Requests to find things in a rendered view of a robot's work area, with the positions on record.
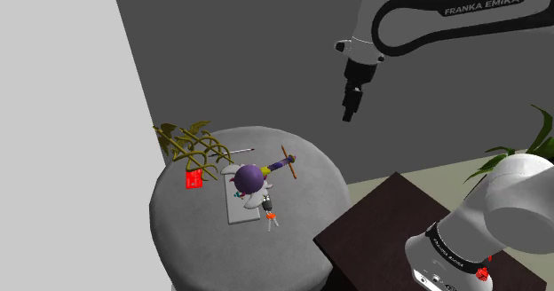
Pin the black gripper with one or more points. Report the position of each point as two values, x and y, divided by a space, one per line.
358 71

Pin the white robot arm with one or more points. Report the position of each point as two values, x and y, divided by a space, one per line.
510 203

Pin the purple yellow toy sword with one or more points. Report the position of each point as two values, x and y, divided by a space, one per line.
281 163

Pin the white pen with dark tip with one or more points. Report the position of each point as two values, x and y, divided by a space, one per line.
236 151

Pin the dark brown robot stand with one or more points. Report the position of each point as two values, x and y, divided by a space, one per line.
381 221

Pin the white figure with purple head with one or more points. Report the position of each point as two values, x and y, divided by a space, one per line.
249 177

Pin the key bunch with orange tag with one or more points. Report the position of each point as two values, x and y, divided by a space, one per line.
269 214

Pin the golden trident ornament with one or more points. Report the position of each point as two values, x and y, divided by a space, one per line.
195 144

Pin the grey flat tablet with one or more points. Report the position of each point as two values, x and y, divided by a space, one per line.
240 214

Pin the green leafy plant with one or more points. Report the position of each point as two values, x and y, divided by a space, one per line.
543 138

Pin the red card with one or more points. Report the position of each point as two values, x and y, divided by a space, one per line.
194 180

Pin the grey round ottoman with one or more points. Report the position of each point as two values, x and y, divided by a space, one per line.
216 255

